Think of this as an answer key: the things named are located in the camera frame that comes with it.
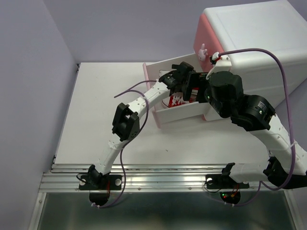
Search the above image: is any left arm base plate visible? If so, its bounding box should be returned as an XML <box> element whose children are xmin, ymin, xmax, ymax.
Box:
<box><xmin>76</xmin><ymin>173</ymin><xmax>123</xmax><ymax>209</ymax></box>

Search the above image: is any aluminium mounting rail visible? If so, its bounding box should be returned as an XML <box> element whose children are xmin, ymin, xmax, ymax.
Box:
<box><xmin>39</xmin><ymin>151</ymin><xmax>269</xmax><ymax>193</ymax></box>

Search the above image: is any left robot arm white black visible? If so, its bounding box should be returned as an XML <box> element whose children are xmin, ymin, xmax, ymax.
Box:
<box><xmin>79</xmin><ymin>62</ymin><xmax>194</xmax><ymax>190</ymax></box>

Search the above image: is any red sneaker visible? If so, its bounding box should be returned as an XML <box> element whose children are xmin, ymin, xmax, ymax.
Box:
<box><xmin>161</xmin><ymin>88</ymin><xmax>198</xmax><ymax>108</ymax></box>
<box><xmin>159</xmin><ymin>70</ymin><xmax>171</xmax><ymax>78</ymax></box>

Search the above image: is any white shoe cabinet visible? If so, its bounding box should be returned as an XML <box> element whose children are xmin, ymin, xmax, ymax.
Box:
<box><xmin>203</xmin><ymin>0</ymin><xmax>307</xmax><ymax>107</ymax></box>

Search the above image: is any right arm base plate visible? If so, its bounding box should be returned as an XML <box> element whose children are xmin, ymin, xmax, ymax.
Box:
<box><xmin>203</xmin><ymin>174</ymin><xmax>250</xmax><ymax>206</ymax></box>

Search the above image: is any drawer pink front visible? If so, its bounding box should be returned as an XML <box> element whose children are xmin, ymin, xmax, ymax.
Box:
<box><xmin>142</xmin><ymin>54</ymin><xmax>209</xmax><ymax>127</ymax></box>
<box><xmin>193</xmin><ymin>12</ymin><xmax>226</xmax><ymax>72</ymax></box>

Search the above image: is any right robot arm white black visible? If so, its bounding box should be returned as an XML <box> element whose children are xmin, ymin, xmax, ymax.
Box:
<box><xmin>183</xmin><ymin>71</ymin><xmax>307</xmax><ymax>189</ymax></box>

